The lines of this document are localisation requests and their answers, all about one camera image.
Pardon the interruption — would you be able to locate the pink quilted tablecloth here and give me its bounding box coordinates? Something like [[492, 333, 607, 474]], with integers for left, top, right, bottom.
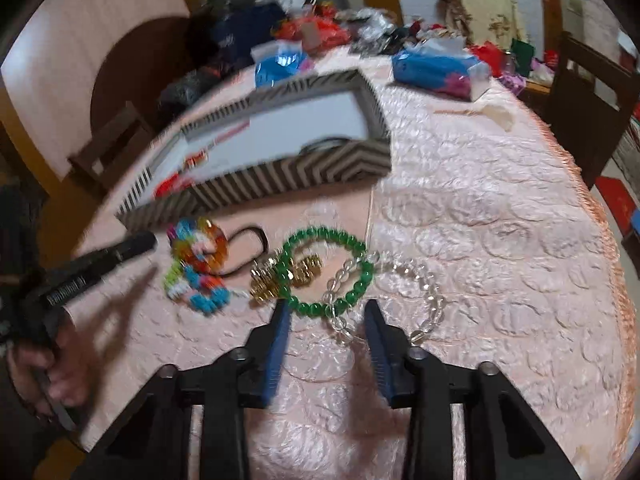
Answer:
[[70, 49, 637, 479]]

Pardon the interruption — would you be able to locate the striped shallow box tray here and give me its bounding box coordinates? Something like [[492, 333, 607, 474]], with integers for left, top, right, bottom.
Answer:
[[116, 70, 392, 232]]

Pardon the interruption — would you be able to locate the dark wooden chair right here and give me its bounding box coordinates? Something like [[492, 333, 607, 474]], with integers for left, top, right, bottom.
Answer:
[[544, 32, 639, 188]]

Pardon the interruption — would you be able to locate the dark wooden chair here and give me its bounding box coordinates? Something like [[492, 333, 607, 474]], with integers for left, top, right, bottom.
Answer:
[[544, 32, 639, 188], [67, 102, 155, 197]]

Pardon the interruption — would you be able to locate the black plastic bag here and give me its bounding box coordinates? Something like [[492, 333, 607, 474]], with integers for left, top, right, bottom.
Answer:
[[158, 66, 224, 124]]

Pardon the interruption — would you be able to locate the round wooden tabletop leaning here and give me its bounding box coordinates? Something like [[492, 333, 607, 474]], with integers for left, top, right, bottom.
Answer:
[[90, 16, 196, 132]]

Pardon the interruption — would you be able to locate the black cord necklace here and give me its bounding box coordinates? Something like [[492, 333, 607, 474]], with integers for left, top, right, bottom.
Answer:
[[217, 226, 269, 279]]

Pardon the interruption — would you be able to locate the red chinese knot tassel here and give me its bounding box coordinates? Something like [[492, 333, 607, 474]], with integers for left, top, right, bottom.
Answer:
[[153, 120, 250, 198]]

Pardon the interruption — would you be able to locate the blue tissue pack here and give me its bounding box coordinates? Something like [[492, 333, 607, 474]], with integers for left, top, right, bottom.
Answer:
[[392, 42, 492, 102]]

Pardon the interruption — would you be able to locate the dark wooden chair left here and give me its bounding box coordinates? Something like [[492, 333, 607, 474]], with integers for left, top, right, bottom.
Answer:
[[67, 102, 155, 197]]

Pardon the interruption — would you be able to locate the gold bead bracelet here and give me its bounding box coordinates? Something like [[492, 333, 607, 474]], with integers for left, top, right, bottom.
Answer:
[[247, 252, 324, 306]]

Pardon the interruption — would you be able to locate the clear crystal bead bracelet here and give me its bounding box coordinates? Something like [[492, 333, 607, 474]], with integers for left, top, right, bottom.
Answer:
[[322, 250, 448, 347]]

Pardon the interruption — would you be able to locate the red plastic bag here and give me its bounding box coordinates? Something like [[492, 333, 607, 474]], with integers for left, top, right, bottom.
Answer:
[[271, 16, 352, 55]]

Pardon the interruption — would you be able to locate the left hand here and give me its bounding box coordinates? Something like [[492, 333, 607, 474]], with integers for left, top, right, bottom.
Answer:
[[8, 315, 92, 415]]

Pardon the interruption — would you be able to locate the blue car tissue box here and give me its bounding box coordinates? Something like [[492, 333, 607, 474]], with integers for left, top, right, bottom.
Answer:
[[250, 40, 314, 88]]

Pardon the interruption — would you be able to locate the small fan pendant far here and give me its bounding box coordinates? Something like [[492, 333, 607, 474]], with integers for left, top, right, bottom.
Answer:
[[433, 104, 514, 132]]

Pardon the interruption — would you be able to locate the blue paper bag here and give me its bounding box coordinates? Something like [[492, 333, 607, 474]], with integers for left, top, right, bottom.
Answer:
[[214, 2, 286, 68]]

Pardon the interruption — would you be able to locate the colorful bead bracelet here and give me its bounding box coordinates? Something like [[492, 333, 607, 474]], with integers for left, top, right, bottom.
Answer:
[[162, 216, 234, 317]]

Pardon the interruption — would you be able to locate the green bead bracelet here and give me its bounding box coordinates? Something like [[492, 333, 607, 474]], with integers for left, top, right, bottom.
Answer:
[[275, 225, 376, 319]]

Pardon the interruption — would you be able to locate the floral garment hanging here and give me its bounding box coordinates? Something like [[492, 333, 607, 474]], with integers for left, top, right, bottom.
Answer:
[[440, 0, 528, 50]]

